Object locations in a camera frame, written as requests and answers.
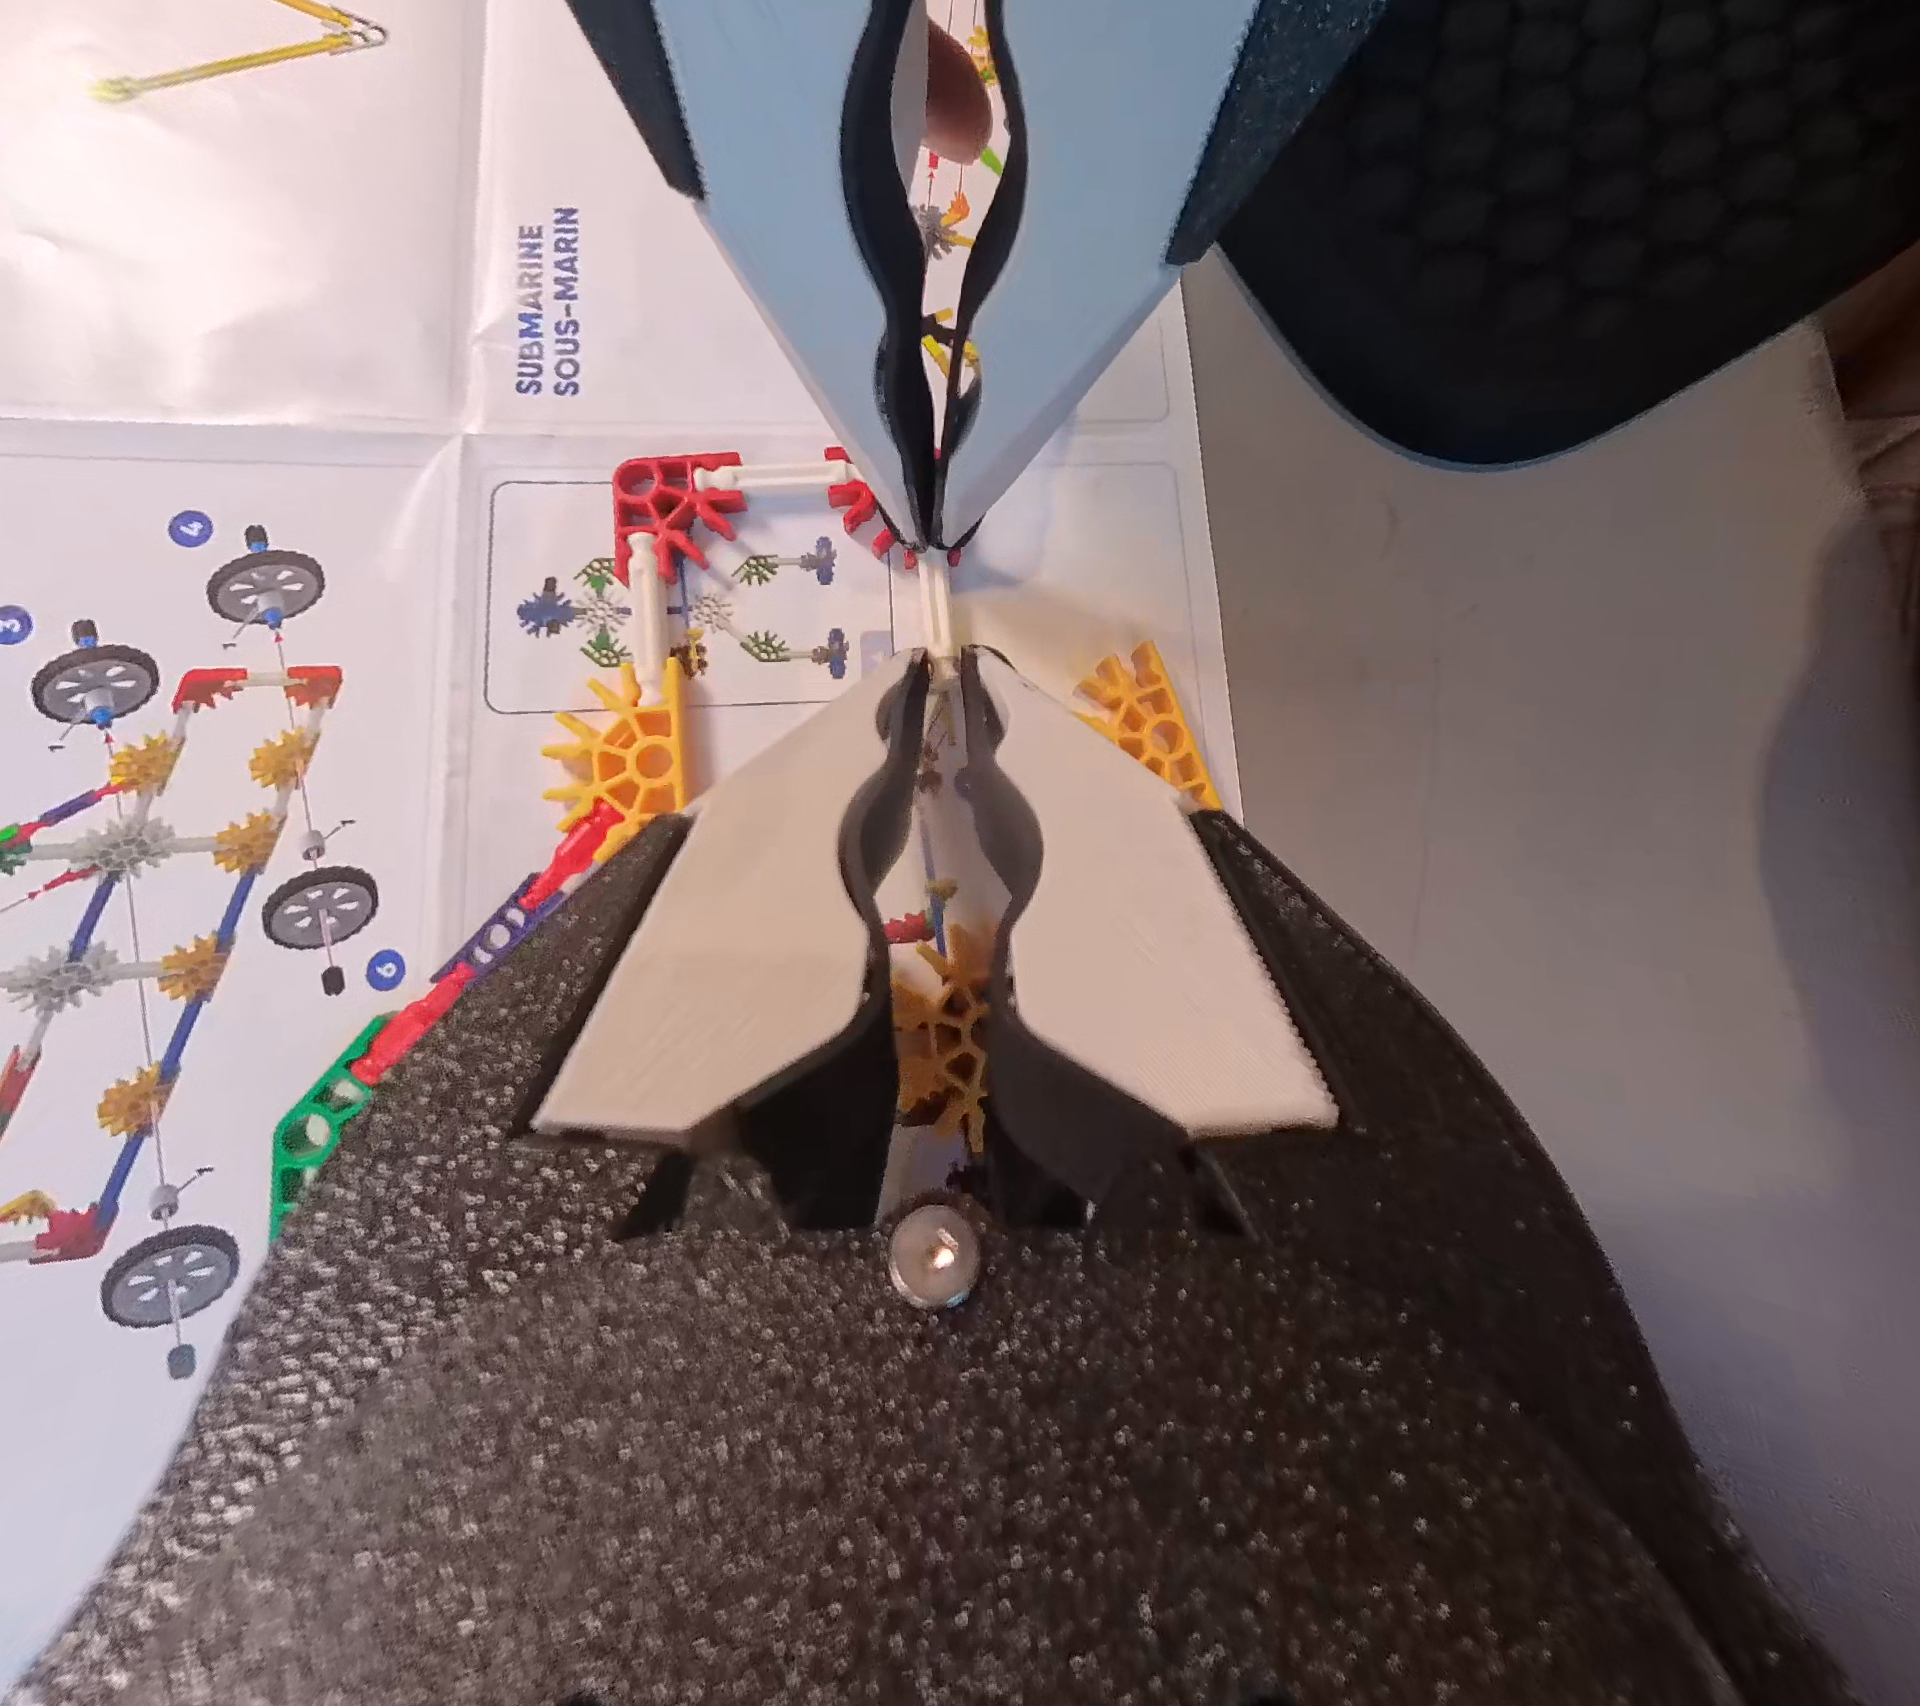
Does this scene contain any colourful rod connector toy model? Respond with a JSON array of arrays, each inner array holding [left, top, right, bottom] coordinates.
[[269, 451, 1008, 1243]]

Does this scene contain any toy building instruction sheet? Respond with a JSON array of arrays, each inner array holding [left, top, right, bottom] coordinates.
[[0, 0, 1247, 1558]]

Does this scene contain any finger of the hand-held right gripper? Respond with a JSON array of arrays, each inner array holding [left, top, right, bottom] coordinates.
[[585, 0, 938, 543], [940, 0, 1346, 548]]

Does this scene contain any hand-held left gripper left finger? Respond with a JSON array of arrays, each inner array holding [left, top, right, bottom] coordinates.
[[533, 655, 917, 1222]]

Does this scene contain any yellow snowflake connector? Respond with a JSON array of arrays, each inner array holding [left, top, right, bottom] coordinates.
[[1072, 637, 1220, 812]]

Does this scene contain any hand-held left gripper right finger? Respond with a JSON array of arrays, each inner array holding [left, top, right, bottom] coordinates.
[[960, 655, 1344, 1215]]

